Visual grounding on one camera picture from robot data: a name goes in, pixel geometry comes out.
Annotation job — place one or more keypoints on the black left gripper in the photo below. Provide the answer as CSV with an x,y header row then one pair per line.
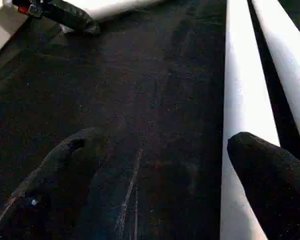
x,y
30,7

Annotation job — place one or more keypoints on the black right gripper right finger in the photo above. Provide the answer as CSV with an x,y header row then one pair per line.
x,y
277,190

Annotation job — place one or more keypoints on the white plastic table top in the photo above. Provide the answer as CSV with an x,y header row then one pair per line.
x,y
115,7

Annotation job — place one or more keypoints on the white plastic table leg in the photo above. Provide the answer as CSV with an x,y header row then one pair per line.
x,y
242,100
287,60

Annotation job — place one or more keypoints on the black work mat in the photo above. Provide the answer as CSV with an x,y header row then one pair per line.
x,y
150,110

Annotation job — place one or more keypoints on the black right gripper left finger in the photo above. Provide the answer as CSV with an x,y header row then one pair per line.
x,y
55,190

